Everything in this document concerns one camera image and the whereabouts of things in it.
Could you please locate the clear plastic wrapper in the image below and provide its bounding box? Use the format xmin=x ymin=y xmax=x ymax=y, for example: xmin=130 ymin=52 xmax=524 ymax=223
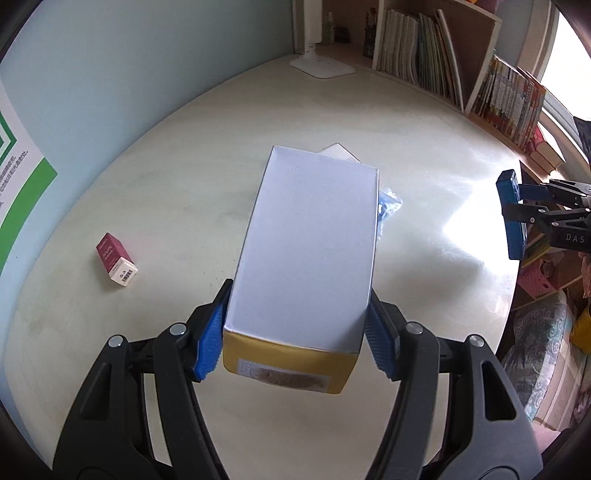
xmin=376 ymin=187 xmax=403 ymax=241

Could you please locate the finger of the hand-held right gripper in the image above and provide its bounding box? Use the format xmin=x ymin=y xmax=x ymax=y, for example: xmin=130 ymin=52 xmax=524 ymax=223
xmin=502 ymin=203 xmax=557 ymax=261
xmin=496 ymin=169 xmax=551 ymax=205

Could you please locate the swirl patterned cloth bag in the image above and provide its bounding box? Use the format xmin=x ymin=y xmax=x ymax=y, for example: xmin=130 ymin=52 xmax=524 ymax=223
xmin=501 ymin=293 xmax=573 ymax=421

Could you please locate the white desk lamp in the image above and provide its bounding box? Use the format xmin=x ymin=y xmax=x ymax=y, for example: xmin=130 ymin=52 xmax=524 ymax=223
xmin=290 ymin=0 xmax=356 ymax=79

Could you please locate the small maroon box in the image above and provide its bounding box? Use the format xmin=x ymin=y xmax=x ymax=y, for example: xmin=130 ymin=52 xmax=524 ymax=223
xmin=96 ymin=233 xmax=139 ymax=289

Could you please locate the row of colourful books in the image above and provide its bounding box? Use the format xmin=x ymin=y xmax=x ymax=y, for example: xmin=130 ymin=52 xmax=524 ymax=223
xmin=472 ymin=55 xmax=548 ymax=151

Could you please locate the white box with gold end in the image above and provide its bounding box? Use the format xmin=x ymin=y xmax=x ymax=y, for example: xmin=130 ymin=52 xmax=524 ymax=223
xmin=222 ymin=145 xmax=380 ymax=395

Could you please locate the green striped wall poster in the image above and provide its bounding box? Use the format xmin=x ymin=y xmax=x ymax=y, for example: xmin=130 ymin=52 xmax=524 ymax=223
xmin=0 ymin=76 xmax=59 ymax=273

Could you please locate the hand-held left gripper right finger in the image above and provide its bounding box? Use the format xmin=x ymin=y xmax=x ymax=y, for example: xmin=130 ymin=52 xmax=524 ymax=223
xmin=365 ymin=287 xmax=544 ymax=480

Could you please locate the white card piece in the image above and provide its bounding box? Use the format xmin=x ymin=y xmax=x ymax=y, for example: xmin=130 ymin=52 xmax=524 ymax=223
xmin=318 ymin=143 xmax=362 ymax=163

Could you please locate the tall dark bottle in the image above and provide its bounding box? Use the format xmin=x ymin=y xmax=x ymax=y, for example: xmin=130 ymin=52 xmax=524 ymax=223
xmin=363 ymin=7 xmax=377 ymax=58

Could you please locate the stack of lying books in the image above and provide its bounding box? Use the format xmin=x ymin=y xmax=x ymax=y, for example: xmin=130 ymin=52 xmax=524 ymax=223
xmin=526 ymin=124 xmax=566 ymax=174

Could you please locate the pink storage basket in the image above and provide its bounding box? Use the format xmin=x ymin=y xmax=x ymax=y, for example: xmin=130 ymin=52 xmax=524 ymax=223
xmin=516 ymin=261 xmax=561 ymax=298

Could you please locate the row of thin pale books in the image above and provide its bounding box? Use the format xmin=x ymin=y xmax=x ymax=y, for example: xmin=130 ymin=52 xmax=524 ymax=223
xmin=381 ymin=8 xmax=465 ymax=109

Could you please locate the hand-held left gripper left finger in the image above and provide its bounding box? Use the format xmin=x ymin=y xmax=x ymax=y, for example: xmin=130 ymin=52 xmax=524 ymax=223
xmin=53 ymin=278 xmax=234 ymax=480

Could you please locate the wooden bookshelf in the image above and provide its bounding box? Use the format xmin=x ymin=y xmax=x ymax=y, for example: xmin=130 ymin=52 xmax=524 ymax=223
xmin=318 ymin=0 xmax=504 ymax=116

